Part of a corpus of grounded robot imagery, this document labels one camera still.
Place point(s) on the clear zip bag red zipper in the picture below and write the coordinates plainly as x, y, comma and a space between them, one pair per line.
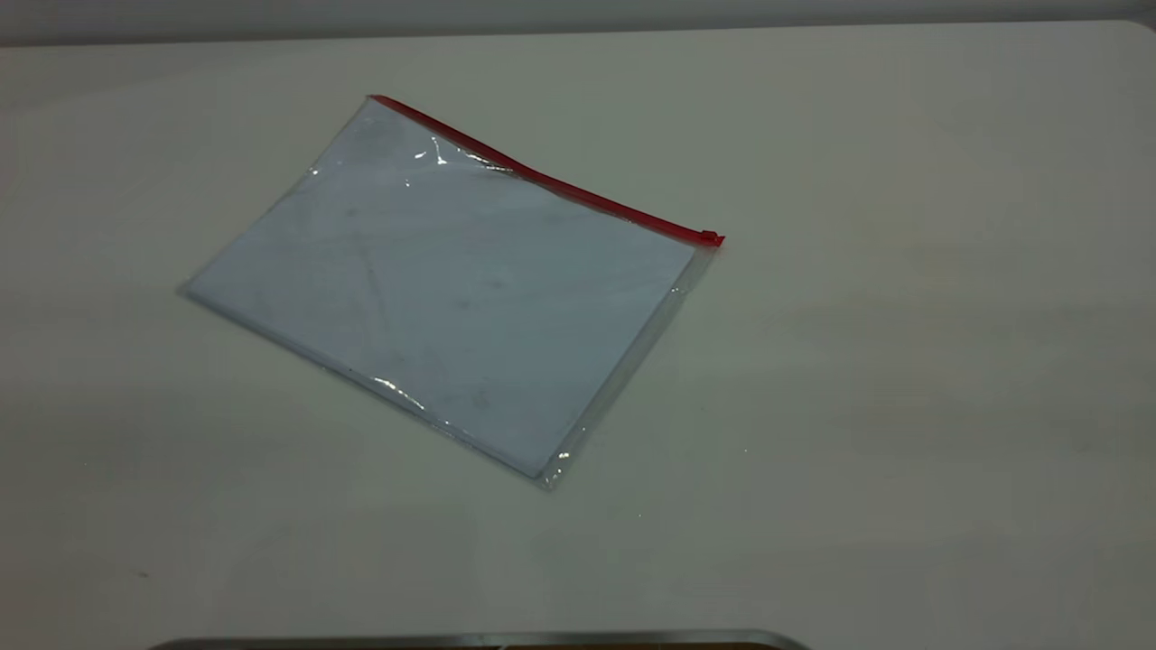
452, 289

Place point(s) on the red zipper slider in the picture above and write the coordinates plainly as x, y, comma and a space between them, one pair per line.
712, 238

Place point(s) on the grey metal bar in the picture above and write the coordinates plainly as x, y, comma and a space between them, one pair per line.
479, 642

